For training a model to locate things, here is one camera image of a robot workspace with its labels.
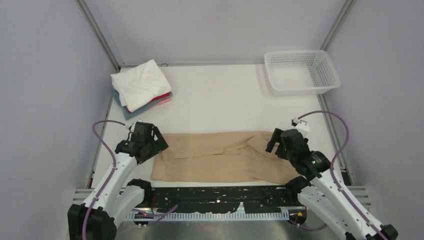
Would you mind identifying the blue-grey folded t shirt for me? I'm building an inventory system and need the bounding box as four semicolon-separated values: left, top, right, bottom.
111;87;173;120

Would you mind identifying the aluminium front rail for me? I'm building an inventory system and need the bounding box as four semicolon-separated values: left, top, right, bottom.
67;176;375;239

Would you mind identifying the white folded t shirt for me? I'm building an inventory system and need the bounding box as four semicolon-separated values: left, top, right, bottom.
111;59;172;112

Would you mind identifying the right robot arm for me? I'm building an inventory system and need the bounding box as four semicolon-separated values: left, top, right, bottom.
266;128;399;240

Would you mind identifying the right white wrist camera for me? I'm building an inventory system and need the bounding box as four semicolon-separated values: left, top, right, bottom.
291;118;310;137

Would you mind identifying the white plastic basket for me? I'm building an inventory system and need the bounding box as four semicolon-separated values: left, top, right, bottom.
264;49;341;97

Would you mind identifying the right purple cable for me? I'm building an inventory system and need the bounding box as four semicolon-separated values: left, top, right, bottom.
288;110;390;240

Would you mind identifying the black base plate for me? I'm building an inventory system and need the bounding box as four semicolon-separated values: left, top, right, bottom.
137;185;302;214

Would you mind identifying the purple cable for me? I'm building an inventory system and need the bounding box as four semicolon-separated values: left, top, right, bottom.
81;119;180;240
288;110;390;240

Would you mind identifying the red folded t shirt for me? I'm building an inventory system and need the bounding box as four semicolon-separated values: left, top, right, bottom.
125;91;172;113

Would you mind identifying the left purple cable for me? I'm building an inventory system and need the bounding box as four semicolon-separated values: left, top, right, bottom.
81;119;180;240

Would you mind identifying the beige t shirt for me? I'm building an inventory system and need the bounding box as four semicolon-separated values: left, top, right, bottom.
150;131;299;185

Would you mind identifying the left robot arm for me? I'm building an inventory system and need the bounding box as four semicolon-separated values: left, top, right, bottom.
67;120;168;240

